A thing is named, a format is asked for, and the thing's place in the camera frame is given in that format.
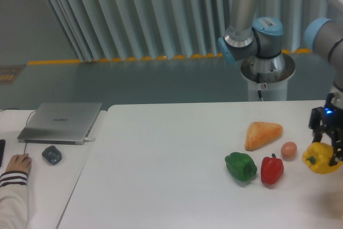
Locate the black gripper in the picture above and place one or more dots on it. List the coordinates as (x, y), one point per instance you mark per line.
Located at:
(328, 118)

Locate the yellow bell pepper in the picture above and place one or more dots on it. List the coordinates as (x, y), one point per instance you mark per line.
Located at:
(317, 157)

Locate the white striped sleeve forearm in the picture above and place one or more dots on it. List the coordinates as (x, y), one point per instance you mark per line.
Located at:
(14, 200)

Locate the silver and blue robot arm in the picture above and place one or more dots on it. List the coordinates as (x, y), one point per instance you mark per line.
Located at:
(257, 43)

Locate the red bell pepper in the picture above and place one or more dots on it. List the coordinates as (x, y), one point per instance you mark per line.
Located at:
(272, 169)

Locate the green bell pepper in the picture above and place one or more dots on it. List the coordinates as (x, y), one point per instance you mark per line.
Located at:
(241, 166)

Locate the person's hand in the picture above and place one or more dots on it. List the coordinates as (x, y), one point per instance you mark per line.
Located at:
(20, 163)

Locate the brown egg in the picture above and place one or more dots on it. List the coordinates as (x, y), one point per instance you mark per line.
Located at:
(288, 150)

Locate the triangular bread pastry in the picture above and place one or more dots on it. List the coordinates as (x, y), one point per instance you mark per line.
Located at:
(261, 133)

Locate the white folding partition screen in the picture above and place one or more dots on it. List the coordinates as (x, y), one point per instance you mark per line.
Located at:
(164, 29)

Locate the silver closed laptop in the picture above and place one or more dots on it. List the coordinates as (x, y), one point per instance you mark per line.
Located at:
(61, 123)

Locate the dark grey small tray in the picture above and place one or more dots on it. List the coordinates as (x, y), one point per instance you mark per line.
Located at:
(52, 155)

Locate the black phone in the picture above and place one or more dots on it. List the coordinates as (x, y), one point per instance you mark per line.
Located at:
(2, 149)

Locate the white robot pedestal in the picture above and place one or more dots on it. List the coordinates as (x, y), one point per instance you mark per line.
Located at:
(267, 79)

